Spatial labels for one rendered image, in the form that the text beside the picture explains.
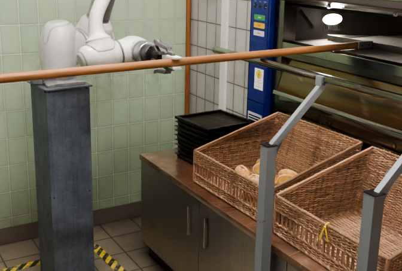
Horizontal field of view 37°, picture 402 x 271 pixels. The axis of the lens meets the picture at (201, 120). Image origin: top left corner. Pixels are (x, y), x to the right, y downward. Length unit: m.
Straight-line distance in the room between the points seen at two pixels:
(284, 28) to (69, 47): 0.99
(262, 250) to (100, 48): 0.97
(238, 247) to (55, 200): 0.89
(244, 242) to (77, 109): 0.95
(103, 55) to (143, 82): 1.21
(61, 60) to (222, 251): 1.06
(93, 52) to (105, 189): 1.44
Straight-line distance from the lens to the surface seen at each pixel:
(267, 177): 2.05
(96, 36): 2.38
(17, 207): 3.50
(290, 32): 2.90
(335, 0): 2.38
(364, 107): 2.49
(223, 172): 2.49
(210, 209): 2.52
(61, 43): 2.66
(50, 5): 3.29
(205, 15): 3.46
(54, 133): 2.70
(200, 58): 2.22
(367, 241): 1.73
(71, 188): 2.81
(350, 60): 2.54
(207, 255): 2.63
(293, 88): 2.81
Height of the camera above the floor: 1.56
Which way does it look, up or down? 15 degrees down
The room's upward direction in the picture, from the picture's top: 1 degrees clockwise
